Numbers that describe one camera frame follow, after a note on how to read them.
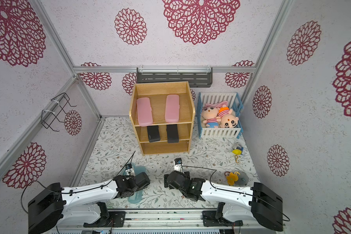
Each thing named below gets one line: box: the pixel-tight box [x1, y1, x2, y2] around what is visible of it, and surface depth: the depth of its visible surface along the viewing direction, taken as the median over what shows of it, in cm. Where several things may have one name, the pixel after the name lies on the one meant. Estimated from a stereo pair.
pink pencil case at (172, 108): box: [164, 94, 180, 123], surface depth 82 cm
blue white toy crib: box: [196, 91, 244, 139], surface depth 108 cm
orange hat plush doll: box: [216, 104, 239, 129], surface depth 105 cm
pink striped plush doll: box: [201, 102, 222, 128], surface depth 105 cm
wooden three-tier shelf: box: [129, 81, 196, 156], surface depth 87 cm
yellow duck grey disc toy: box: [224, 171, 250, 187], surface depth 85 cm
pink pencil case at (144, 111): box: [136, 97, 154, 127], surface depth 80 cm
